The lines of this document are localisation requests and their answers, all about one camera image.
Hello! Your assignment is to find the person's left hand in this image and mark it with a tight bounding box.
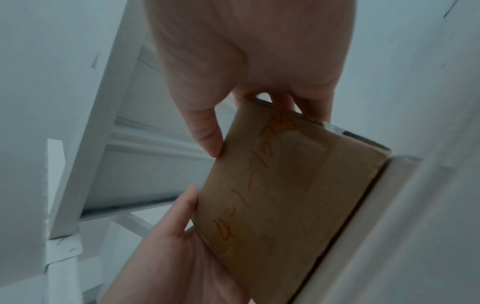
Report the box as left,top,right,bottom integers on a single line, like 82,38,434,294
97,184,251,304

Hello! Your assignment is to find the person's right hand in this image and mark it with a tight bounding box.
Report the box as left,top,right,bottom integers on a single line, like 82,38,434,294
144,0,356,159

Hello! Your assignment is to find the brown cardboard box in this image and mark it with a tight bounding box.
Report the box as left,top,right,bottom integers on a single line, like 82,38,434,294
191,96,393,304

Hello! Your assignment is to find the white board panel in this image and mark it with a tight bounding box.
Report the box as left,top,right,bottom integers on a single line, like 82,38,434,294
290,155,480,304

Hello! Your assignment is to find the white wooden shelf frame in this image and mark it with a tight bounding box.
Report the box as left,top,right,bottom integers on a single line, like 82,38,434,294
45,0,248,304

